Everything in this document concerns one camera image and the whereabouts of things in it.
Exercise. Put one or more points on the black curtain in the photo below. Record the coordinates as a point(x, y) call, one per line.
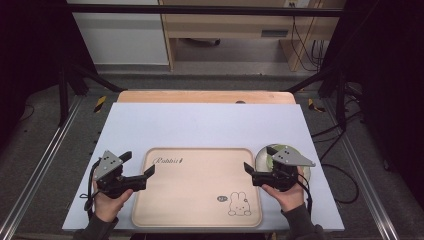
point(30, 50)
point(386, 83)

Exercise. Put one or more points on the light wooden desk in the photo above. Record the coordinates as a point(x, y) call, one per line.
point(233, 29)

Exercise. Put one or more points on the green round plate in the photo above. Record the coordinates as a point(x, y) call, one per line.
point(263, 160)

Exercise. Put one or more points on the aluminium floor rail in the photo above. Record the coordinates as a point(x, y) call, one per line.
point(365, 176)
point(40, 166)

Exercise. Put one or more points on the person's left hand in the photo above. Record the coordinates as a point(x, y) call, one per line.
point(108, 204)

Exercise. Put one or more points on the pale table cover board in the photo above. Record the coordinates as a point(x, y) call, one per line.
point(200, 126)

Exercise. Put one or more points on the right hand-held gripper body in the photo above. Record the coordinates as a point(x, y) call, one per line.
point(289, 159)

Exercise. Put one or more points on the black metal frame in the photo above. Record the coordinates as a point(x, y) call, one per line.
point(200, 9)

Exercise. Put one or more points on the white cabinet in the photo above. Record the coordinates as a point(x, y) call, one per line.
point(123, 36)

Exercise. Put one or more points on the wooden tray with rabbit print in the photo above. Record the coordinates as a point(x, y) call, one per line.
point(196, 190)

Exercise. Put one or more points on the person's right hand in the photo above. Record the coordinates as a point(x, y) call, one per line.
point(289, 199)

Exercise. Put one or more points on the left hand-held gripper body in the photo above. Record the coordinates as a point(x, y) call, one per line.
point(107, 165)

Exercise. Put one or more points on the yellow black tape marker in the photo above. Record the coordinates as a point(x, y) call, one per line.
point(314, 106)
point(100, 103)

